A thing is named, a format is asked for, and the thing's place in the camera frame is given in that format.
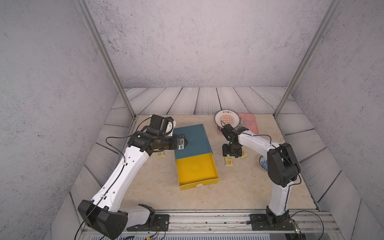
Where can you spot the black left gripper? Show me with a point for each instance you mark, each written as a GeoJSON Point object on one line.
{"type": "Point", "coordinates": [175, 144]}

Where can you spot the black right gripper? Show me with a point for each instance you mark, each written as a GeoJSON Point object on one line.
{"type": "Point", "coordinates": [237, 153]}

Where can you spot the teal drawer cabinet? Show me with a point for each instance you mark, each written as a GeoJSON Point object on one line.
{"type": "Point", "coordinates": [198, 142]}

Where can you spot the yellow cookie packet three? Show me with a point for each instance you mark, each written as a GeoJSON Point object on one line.
{"type": "Point", "coordinates": [228, 161]}

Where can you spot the yellow cookie packet one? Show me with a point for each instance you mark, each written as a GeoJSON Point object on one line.
{"type": "Point", "coordinates": [161, 155]}

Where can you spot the yellow drawer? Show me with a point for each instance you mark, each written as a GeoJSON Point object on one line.
{"type": "Point", "coordinates": [197, 171]}

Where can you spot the yellow cookie packet two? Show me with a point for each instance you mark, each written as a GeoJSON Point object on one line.
{"type": "Point", "coordinates": [244, 154]}

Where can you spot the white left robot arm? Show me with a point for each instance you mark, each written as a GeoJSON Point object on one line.
{"type": "Point", "coordinates": [102, 213]}

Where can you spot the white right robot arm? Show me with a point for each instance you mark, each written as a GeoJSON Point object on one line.
{"type": "Point", "coordinates": [282, 167]}

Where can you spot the pink plastic tray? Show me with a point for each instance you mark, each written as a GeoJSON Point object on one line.
{"type": "Point", "coordinates": [254, 129]}

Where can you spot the blue white ceramic bowl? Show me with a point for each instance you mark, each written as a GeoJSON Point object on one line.
{"type": "Point", "coordinates": [263, 163]}

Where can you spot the clear pink plastic cup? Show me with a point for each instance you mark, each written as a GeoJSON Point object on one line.
{"type": "Point", "coordinates": [248, 120]}

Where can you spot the white orange patterned plate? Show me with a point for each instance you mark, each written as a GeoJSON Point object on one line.
{"type": "Point", "coordinates": [224, 117]}

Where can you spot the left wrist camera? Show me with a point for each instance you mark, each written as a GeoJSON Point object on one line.
{"type": "Point", "coordinates": [162, 125]}

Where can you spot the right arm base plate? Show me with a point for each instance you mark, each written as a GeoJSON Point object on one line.
{"type": "Point", "coordinates": [270, 222]}

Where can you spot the aluminium mounting rail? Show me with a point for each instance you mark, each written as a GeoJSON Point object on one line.
{"type": "Point", "coordinates": [235, 225]}

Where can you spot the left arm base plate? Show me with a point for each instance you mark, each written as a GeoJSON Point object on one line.
{"type": "Point", "coordinates": [155, 223]}

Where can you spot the left metal frame post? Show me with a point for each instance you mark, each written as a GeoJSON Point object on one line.
{"type": "Point", "coordinates": [87, 17]}

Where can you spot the metal frame post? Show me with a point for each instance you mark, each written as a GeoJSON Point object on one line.
{"type": "Point", "coordinates": [87, 17]}
{"type": "Point", "coordinates": [316, 39]}

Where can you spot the right metal frame post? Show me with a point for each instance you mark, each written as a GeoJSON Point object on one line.
{"type": "Point", "coordinates": [316, 39]}

